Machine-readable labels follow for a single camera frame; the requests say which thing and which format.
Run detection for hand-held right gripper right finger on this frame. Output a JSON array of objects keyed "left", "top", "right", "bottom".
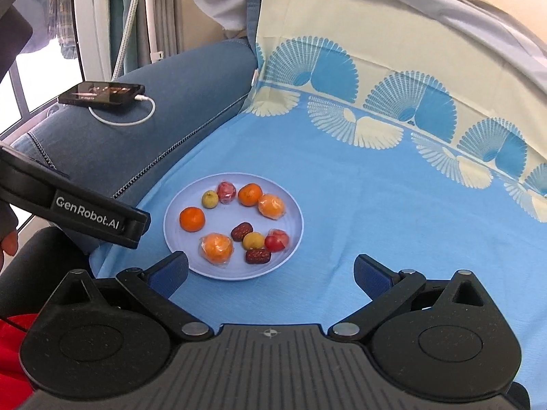
[{"left": 328, "top": 254, "right": 497, "bottom": 343}]

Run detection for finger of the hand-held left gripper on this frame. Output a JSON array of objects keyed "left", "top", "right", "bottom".
[{"left": 113, "top": 207, "right": 152, "bottom": 249}]

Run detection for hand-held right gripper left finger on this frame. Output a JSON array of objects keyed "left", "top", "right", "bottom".
[{"left": 42, "top": 251, "right": 214, "bottom": 343}]

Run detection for plastic-wrapped orange tangerine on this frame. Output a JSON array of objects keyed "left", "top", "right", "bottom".
[
  {"left": 199, "top": 233, "right": 235, "bottom": 268},
  {"left": 257, "top": 193, "right": 286, "bottom": 220}
]

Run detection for bare orange tangerine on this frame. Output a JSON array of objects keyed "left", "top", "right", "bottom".
[
  {"left": 238, "top": 183, "right": 263, "bottom": 207},
  {"left": 179, "top": 207, "right": 206, "bottom": 232}
]

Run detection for plastic-wrapped red fruit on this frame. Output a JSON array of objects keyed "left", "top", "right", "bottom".
[
  {"left": 216, "top": 181, "right": 238, "bottom": 204},
  {"left": 264, "top": 230, "right": 291, "bottom": 252}
]

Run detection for light purple plate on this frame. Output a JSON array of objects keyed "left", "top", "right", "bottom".
[{"left": 163, "top": 174, "right": 305, "bottom": 282}]

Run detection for person's left hand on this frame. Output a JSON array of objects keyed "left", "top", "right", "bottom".
[{"left": 0, "top": 231, "right": 18, "bottom": 271}]

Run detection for blue fan-patterned sheet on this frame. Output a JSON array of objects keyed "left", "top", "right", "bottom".
[{"left": 90, "top": 0, "right": 547, "bottom": 389}]

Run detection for black smartphone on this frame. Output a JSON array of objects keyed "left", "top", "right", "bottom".
[{"left": 57, "top": 81, "right": 146, "bottom": 112}]

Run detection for blue fabric sofa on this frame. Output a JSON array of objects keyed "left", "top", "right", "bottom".
[{"left": 9, "top": 36, "right": 259, "bottom": 265}]

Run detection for dark panel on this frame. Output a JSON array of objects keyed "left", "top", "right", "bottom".
[{"left": 0, "top": 0, "right": 34, "bottom": 90}]

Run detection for red clothing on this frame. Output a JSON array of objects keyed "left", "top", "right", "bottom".
[{"left": 0, "top": 314, "right": 41, "bottom": 394}]

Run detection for dotted white pole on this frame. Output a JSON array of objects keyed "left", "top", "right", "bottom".
[{"left": 112, "top": 0, "right": 143, "bottom": 81}]

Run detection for white pipes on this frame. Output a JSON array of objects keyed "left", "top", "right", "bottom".
[{"left": 143, "top": 0, "right": 184, "bottom": 58}]

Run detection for grey cloth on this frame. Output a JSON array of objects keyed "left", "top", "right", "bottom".
[{"left": 192, "top": 0, "right": 547, "bottom": 146}]

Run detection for white charging cable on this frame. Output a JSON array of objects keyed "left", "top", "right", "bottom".
[{"left": 88, "top": 95, "right": 156, "bottom": 127}]

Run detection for thin black cable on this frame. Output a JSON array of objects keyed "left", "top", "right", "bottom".
[{"left": 0, "top": 316, "right": 30, "bottom": 333}]

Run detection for white window frame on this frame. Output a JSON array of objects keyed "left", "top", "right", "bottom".
[{"left": 70, "top": 0, "right": 116, "bottom": 86}]

